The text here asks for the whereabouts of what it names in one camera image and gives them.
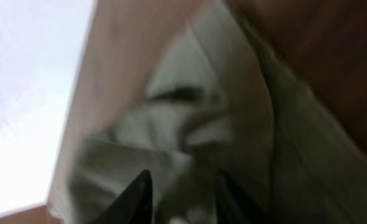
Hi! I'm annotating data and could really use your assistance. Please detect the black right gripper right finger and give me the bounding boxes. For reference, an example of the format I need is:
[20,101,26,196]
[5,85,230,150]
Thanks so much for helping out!
[215,171,271,224]

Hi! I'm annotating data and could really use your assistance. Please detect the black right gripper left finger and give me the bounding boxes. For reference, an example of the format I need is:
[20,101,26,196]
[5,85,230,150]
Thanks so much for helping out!
[91,169,153,224]

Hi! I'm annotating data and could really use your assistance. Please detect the khaki grey shorts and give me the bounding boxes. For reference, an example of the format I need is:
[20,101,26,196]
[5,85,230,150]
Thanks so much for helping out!
[50,1,367,223]

